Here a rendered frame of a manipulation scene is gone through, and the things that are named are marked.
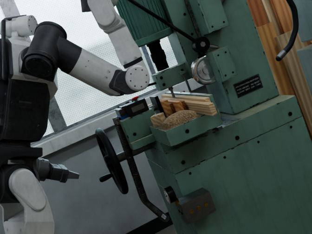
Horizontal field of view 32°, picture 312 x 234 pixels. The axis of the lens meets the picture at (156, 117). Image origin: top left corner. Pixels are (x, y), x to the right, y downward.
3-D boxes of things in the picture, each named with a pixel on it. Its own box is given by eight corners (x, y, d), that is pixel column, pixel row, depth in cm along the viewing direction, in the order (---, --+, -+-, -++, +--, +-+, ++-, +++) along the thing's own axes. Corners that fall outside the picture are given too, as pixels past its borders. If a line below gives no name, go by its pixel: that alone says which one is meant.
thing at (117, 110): (117, 118, 218) (112, 106, 217) (142, 107, 220) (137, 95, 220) (123, 120, 206) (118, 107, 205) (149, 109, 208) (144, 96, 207)
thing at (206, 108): (164, 107, 242) (160, 99, 241) (168, 105, 242) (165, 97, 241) (212, 115, 181) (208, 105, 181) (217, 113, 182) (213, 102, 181)
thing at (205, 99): (164, 105, 248) (160, 95, 247) (168, 103, 248) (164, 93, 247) (209, 112, 190) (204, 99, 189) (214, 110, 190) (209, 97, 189)
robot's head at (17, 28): (27, 38, 170) (27, 12, 171) (0, 42, 173) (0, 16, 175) (38, 44, 176) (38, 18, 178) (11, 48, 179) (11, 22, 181)
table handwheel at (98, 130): (87, 117, 212) (116, 177, 198) (133, 98, 216) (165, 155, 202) (96, 152, 236) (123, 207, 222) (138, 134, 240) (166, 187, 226)
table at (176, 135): (115, 139, 243) (111, 127, 242) (175, 114, 250) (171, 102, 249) (146, 158, 185) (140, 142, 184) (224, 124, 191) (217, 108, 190)
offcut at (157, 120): (158, 124, 205) (154, 114, 205) (167, 121, 203) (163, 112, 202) (153, 127, 203) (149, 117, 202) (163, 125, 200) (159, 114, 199)
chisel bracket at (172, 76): (158, 94, 224) (150, 75, 223) (187, 81, 227) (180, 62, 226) (162, 94, 217) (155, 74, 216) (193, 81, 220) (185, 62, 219)
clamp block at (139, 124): (122, 139, 221) (114, 119, 219) (152, 126, 224) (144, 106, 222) (130, 143, 206) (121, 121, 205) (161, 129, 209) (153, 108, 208)
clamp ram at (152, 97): (144, 122, 220) (135, 101, 218) (160, 115, 221) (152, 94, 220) (149, 124, 211) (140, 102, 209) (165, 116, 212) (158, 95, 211)
